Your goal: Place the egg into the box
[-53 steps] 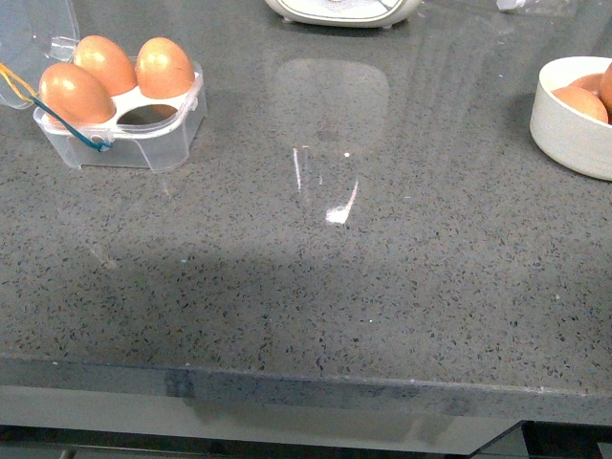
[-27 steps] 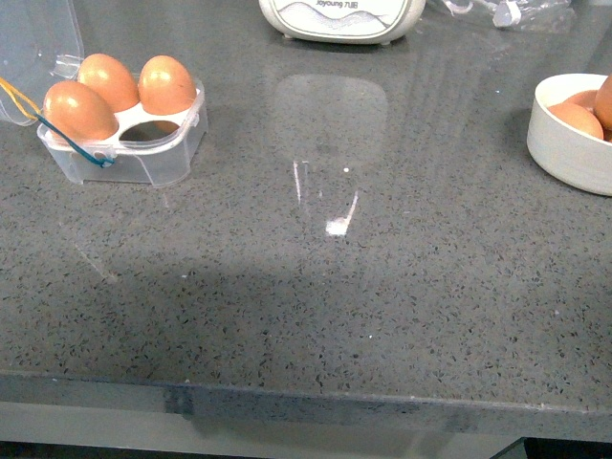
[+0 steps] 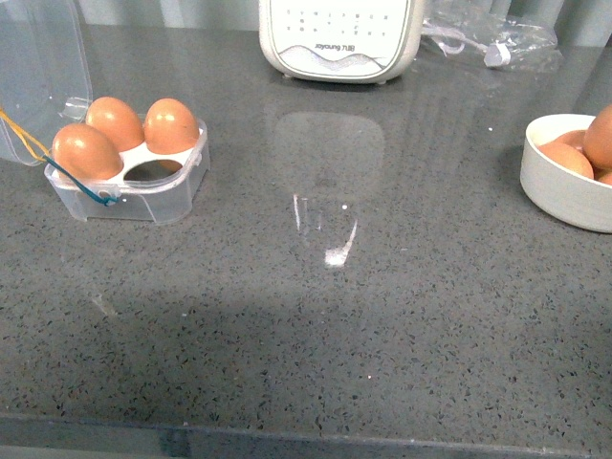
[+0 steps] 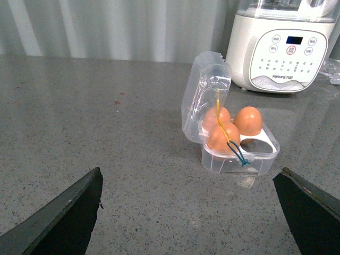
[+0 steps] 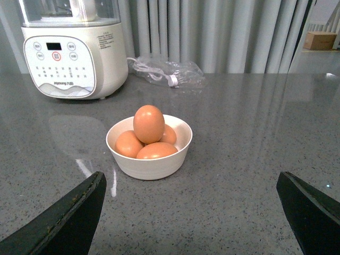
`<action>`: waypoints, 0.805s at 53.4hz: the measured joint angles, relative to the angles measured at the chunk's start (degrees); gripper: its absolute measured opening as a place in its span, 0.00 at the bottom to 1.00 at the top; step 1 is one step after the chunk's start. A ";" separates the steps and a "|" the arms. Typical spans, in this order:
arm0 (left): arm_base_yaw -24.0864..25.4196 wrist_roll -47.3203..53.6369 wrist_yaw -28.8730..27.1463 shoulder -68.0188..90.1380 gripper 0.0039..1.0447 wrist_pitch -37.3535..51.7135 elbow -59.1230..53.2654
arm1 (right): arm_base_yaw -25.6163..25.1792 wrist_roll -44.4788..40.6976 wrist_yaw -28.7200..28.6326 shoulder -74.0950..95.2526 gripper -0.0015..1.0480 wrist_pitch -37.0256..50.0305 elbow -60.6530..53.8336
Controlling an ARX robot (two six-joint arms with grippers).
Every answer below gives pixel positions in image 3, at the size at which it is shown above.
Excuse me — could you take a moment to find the clear plastic egg box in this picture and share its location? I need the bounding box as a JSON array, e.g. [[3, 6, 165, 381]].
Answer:
[[1, 1, 210, 224]]

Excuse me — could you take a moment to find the brown egg back right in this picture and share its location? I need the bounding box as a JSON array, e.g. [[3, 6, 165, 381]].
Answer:
[[143, 98, 200, 155]]

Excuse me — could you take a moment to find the white Joyoung blender appliance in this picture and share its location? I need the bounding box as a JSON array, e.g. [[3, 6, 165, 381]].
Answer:
[[258, 0, 427, 84]]

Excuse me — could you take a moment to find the white round bowl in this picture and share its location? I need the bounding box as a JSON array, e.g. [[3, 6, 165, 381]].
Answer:
[[520, 114, 611, 233]]

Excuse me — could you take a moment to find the brown egg in bowl left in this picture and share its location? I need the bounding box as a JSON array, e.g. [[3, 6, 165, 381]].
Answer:
[[538, 142, 594, 180]]

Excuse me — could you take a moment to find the clear plastic bag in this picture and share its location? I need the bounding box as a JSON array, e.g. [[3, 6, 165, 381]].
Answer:
[[422, 1, 562, 73]]

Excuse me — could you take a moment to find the brown egg in bowl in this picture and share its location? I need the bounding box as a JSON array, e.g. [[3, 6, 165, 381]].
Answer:
[[583, 105, 612, 169], [538, 142, 594, 180]]

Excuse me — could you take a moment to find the brown egg in bowl top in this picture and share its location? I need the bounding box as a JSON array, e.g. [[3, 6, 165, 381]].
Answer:
[[583, 105, 612, 169]]

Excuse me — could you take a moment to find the yellow and blue rubber band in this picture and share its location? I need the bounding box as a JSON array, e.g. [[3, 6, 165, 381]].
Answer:
[[1, 108, 118, 207]]

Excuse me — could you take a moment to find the brown egg front left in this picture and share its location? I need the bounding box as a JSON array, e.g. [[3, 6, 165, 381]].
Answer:
[[52, 123, 123, 180]]

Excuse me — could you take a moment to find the brown egg back left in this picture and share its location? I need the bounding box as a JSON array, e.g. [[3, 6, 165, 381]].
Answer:
[[85, 97, 144, 152]]

